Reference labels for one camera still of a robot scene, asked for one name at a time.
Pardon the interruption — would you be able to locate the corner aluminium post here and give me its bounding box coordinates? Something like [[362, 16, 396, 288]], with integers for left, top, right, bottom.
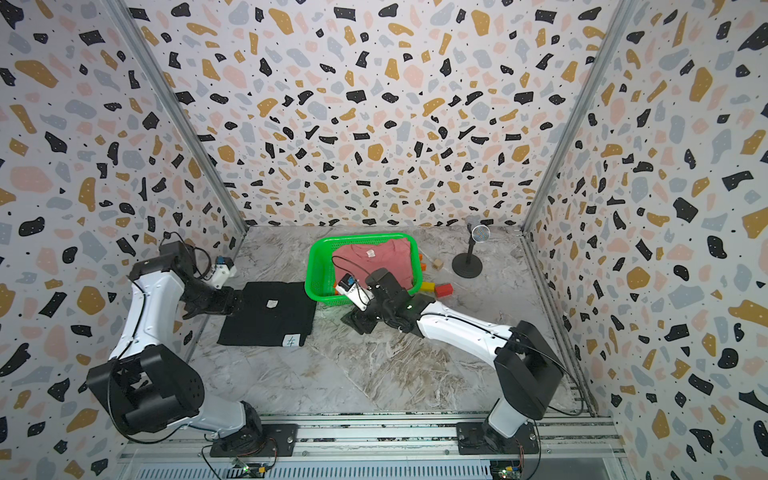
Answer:
[[521, 0, 638, 235], [102, 0, 248, 237]]

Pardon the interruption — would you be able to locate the green plastic basket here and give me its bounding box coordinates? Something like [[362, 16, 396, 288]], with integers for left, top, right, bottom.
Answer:
[[305, 232, 423, 306]]

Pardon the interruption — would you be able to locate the black t-shirt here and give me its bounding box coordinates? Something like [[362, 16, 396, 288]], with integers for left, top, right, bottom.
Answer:
[[217, 282, 317, 347]]

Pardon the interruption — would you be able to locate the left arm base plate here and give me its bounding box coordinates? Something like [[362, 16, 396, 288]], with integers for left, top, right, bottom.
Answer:
[[210, 423, 299, 458]]

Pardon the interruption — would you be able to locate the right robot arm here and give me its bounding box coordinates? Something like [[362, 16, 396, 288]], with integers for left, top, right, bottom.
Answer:
[[336, 268, 566, 452]]

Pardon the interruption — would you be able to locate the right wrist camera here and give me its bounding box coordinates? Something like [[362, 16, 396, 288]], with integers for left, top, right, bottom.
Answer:
[[336, 274, 373, 311]]

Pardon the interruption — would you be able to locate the white paper label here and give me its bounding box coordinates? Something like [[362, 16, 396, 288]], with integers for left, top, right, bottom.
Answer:
[[282, 334, 303, 348]]

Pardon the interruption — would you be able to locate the left corner aluminium post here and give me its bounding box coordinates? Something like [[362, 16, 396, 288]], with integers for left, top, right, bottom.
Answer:
[[102, 0, 248, 237]]

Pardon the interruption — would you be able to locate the right corner aluminium post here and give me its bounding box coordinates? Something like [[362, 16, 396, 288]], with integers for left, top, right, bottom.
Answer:
[[521, 0, 638, 235]]

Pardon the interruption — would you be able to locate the aluminium rail frame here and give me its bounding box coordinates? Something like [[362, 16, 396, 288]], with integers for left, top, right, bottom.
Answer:
[[116, 413, 634, 479]]

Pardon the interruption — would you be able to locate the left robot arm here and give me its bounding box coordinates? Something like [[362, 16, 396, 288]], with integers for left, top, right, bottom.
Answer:
[[86, 241, 266, 456]]

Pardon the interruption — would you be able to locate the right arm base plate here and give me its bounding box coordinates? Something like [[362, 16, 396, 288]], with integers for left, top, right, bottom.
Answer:
[[456, 421, 540, 455]]

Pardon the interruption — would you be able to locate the black stand with mirror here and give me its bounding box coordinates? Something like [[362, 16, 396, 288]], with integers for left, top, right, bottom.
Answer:
[[451, 218, 491, 279]]

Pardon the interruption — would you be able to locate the red block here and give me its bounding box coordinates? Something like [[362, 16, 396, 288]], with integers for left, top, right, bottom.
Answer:
[[434, 283, 454, 298]]

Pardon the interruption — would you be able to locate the pink t-shirt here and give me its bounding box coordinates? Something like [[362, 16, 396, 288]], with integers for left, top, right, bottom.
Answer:
[[332, 238, 414, 289]]

